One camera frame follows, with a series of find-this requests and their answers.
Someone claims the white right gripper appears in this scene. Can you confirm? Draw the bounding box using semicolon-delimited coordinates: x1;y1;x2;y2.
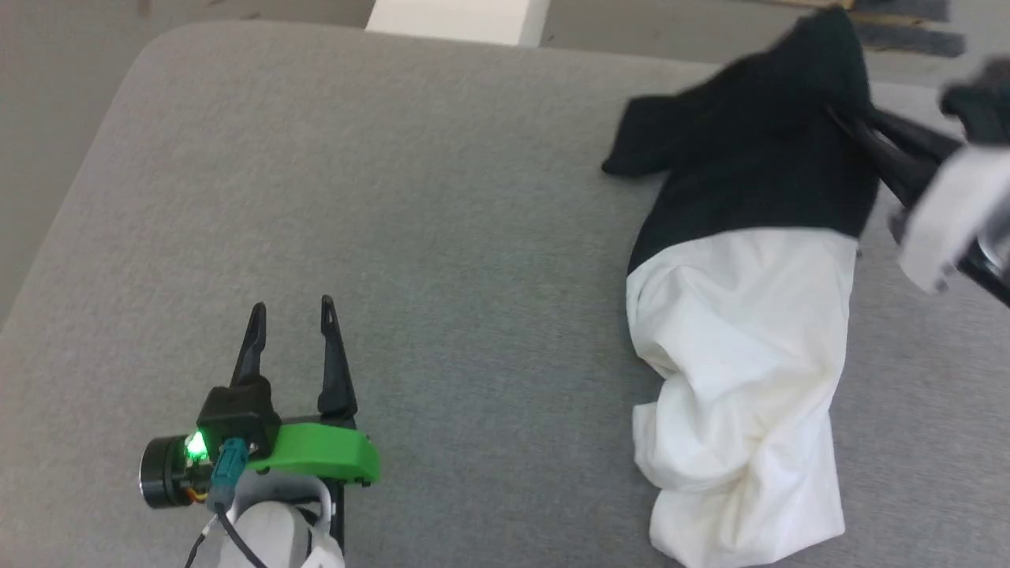
823;104;1010;295

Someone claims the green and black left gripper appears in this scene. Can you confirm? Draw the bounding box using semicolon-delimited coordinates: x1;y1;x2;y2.
229;295;381;555

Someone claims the black and white garment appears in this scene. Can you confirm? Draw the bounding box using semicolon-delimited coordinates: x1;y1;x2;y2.
601;6;881;568

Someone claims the dark grey floor mat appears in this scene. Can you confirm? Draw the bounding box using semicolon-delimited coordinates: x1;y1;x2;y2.
848;0;968;58

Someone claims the grey fabric sofa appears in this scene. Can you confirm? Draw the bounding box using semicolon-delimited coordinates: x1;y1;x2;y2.
0;21;1010;568

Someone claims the white box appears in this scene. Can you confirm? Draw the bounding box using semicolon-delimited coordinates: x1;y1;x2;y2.
365;0;551;47

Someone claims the thin black cable teal plug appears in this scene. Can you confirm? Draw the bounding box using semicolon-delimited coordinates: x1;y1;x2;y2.
184;439;271;568

